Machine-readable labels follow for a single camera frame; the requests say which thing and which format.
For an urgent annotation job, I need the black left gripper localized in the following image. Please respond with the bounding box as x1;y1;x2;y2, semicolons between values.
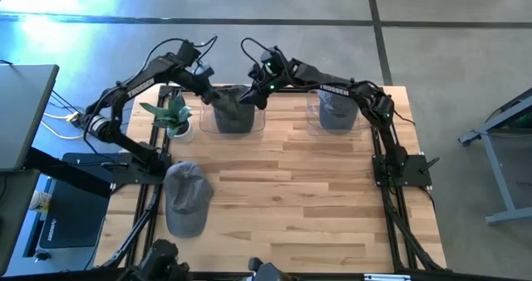
189;64;224;105

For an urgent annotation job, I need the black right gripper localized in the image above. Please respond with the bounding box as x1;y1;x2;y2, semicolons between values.
239;67;282;111

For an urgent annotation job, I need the blue-grey baseball cap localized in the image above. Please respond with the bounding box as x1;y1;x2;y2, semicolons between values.
318;90;359;131

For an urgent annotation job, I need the grey baseball cap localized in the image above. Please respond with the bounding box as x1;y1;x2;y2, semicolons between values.
162;161;215;239

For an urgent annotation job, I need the clear plastic bin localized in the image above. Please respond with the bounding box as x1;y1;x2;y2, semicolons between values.
199;91;267;141
306;90;373;137

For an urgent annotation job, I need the green plant in white pot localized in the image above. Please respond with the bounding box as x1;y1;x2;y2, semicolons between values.
139;92;196;145

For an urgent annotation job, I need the black desk support beam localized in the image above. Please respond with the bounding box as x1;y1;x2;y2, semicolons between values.
24;146;113;199

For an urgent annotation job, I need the grey desk top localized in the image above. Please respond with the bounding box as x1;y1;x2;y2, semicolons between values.
0;63;60;173

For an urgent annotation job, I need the white cup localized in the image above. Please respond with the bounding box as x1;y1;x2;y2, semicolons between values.
29;190;53;214

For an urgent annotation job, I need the dark grey desk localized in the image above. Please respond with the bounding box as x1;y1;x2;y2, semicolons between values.
0;168;42;274

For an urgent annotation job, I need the grey metal stand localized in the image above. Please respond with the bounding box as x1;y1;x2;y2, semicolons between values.
458;87;532;226

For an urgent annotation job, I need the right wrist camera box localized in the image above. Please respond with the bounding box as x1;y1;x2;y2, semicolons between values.
259;47;288;76

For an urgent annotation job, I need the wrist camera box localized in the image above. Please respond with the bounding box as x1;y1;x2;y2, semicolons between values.
259;47;288;76
176;39;203;66

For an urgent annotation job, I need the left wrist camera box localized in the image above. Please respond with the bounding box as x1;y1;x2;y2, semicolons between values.
176;39;203;66

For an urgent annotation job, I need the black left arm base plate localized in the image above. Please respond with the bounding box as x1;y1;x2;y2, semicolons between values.
111;151;172;185

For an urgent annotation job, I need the black aluminium table frame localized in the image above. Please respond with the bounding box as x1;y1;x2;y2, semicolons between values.
99;83;448;281

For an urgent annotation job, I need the white floor cable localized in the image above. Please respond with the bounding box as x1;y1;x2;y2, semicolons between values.
40;121;83;141

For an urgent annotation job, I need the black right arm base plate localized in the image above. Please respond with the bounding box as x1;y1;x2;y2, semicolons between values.
372;154;433;187

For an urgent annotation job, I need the silver metal bracket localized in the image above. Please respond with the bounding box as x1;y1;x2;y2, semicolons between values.
364;274;411;281

